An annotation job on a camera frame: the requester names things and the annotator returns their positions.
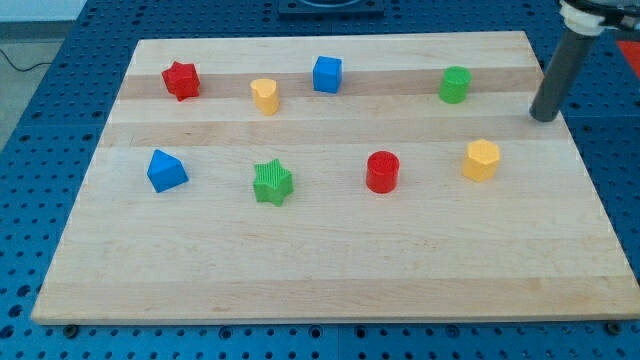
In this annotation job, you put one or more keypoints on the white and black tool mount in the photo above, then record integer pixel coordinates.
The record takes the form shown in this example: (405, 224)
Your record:
(592, 17)

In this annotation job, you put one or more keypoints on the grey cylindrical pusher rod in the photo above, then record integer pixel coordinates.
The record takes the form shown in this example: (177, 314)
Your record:
(561, 72)

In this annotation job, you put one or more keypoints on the blue cube block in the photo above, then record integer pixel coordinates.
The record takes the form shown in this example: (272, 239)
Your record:
(327, 74)

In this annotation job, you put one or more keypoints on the red object at edge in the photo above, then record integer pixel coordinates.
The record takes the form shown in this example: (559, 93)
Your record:
(631, 52)

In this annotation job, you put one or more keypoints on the green cylinder block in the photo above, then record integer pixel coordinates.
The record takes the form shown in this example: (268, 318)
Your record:
(454, 84)

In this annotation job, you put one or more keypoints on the yellow hexagon block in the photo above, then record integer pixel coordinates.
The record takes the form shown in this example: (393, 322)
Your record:
(481, 160)

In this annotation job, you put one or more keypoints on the red cylinder block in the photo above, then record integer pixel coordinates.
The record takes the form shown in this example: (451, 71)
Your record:
(382, 172)

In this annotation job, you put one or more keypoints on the wooden board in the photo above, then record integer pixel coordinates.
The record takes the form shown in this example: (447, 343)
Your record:
(532, 243)

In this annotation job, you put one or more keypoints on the yellow heart block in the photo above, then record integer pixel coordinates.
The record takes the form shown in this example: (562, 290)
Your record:
(265, 94)

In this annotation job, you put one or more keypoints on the green star block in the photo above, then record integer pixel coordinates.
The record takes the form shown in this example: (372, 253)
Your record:
(272, 182)

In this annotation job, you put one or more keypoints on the red star block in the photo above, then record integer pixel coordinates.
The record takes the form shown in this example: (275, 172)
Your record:
(181, 80)

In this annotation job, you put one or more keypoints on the blue triangular prism block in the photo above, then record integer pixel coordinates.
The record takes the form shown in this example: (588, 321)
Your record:
(165, 171)

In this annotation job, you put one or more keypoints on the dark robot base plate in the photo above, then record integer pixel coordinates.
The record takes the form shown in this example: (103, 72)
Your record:
(330, 8)

